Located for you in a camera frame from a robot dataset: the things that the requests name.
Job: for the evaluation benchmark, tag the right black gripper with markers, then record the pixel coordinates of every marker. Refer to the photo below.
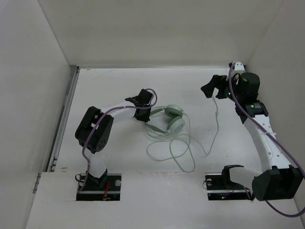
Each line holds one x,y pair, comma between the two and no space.
219,81

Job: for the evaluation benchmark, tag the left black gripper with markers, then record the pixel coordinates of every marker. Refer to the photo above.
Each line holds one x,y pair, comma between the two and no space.
144,118

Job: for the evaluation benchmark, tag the mint green headphones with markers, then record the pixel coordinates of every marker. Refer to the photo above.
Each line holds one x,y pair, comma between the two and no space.
175,125

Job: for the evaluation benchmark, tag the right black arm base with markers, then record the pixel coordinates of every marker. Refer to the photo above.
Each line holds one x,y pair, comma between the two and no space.
218,190

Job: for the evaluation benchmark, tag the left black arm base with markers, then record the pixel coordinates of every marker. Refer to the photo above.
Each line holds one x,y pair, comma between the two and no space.
110,191

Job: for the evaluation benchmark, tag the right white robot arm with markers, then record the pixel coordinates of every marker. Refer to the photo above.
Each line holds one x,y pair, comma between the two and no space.
279,179

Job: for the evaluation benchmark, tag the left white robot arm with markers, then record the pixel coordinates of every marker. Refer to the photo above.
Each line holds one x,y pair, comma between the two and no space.
95,127

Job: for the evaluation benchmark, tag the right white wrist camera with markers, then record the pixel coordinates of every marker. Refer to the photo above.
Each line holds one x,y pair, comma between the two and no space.
236,67

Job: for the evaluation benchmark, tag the left aluminium rail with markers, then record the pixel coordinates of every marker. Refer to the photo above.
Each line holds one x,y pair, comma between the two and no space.
61,125

